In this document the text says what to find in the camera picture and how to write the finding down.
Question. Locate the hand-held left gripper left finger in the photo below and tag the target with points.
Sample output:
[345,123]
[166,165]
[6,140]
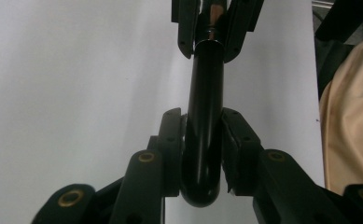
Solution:
[145,186]

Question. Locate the thick black makeup brush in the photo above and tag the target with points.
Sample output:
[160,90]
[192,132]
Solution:
[204,124]

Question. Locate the black metal stand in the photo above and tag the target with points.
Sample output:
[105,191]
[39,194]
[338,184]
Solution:
[341,18]

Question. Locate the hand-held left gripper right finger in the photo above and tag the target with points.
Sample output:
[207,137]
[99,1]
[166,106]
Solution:
[272,186]

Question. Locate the white table sheet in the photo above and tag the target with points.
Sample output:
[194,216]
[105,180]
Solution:
[61,77]

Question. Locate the beige square cup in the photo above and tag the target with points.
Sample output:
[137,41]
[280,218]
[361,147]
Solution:
[350,124]

